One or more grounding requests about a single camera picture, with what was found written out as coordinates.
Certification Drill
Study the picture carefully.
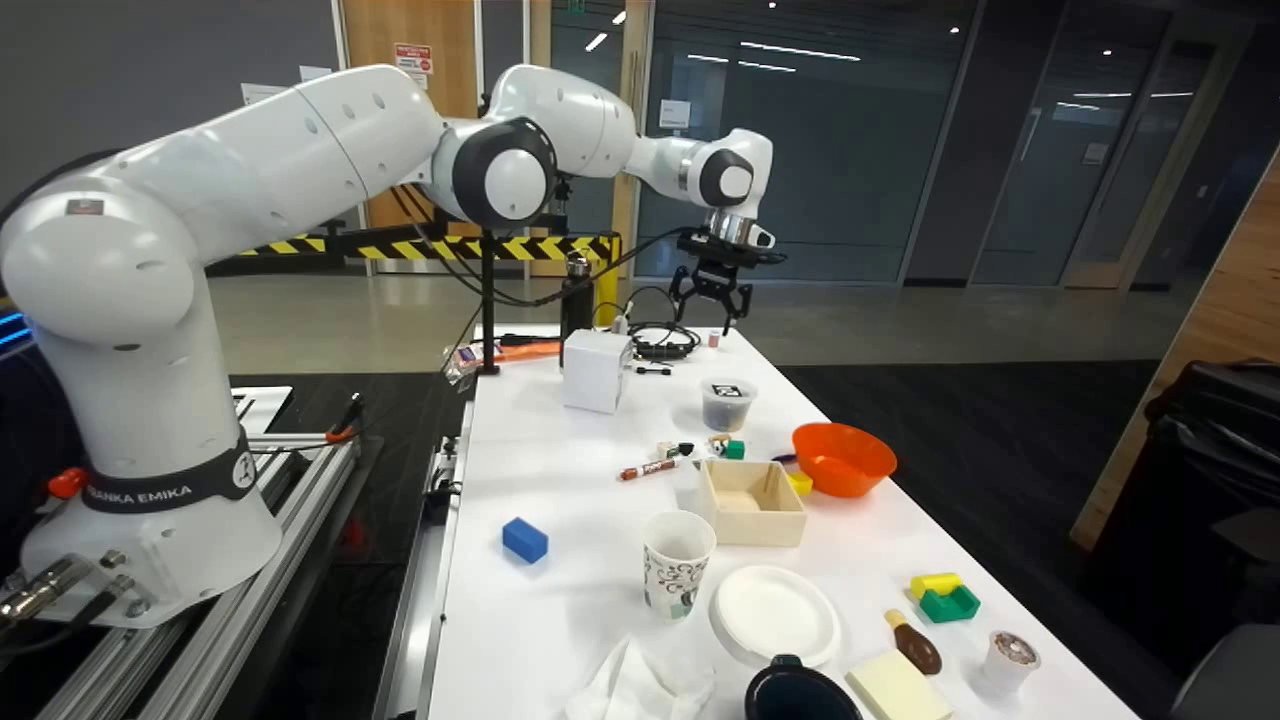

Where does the blue block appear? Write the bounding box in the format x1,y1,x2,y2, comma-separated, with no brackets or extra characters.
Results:
501,516,550,565

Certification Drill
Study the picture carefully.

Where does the wooden box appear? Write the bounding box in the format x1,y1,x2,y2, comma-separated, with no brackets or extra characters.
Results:
696,458,809,549

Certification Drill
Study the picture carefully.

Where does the white paper plate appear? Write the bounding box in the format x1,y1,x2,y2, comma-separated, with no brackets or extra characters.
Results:
707,564,842,670

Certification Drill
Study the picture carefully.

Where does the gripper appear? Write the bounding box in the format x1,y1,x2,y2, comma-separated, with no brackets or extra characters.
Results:
668,260,754,327

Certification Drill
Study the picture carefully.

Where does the clear plastic cup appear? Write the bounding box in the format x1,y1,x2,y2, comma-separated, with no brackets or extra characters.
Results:
700,377,759,434

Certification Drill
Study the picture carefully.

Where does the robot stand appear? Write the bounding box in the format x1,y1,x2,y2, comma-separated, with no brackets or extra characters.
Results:
0,385,473,720

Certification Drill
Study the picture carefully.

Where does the small white cup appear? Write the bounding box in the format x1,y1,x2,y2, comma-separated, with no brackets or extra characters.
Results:
980,629,1042,699

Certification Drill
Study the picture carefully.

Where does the black bottle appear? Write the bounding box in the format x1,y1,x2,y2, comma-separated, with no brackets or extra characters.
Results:
560,250,596,367

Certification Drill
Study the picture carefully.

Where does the orange bowl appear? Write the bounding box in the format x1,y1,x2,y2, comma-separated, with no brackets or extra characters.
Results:
791,422,899,500

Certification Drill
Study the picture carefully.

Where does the dark mug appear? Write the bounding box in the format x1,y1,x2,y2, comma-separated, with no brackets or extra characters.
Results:
743,654,864,720

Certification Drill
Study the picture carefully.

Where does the patterned paper cup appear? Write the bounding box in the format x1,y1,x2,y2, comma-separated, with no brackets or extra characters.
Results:
642,510,718,622

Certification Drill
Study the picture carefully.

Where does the white box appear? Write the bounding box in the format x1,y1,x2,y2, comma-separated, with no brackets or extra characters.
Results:
562,330,634,415

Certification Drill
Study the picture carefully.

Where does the yellow black striped barrier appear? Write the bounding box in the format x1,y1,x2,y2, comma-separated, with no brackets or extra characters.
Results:
204,224,622,327

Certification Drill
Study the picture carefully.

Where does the orange handled clamp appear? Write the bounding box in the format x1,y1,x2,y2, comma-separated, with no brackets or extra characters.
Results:
250,393,367,456

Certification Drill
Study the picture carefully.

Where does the grey chair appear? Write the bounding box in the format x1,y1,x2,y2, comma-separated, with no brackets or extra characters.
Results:
1168,624,1280,720

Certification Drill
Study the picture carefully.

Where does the white tissue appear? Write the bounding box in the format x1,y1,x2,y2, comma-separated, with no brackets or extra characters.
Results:
564,634,717,720

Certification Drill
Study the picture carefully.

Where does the orange handled tool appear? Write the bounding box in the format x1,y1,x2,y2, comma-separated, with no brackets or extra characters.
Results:
490,340,564,365

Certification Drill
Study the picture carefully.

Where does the bin with black bag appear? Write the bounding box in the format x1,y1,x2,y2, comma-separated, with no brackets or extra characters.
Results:
1084,358,1280,681

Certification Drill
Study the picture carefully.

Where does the coil of black cable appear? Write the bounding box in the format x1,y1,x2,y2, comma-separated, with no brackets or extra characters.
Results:
627,321,702,364

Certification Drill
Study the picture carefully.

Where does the wooden door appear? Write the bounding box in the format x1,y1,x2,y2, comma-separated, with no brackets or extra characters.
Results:
338,0,483,233

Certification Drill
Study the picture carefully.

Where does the yellow sticky note pad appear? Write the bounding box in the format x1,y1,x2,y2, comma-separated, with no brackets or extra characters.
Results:
845,648,954,720

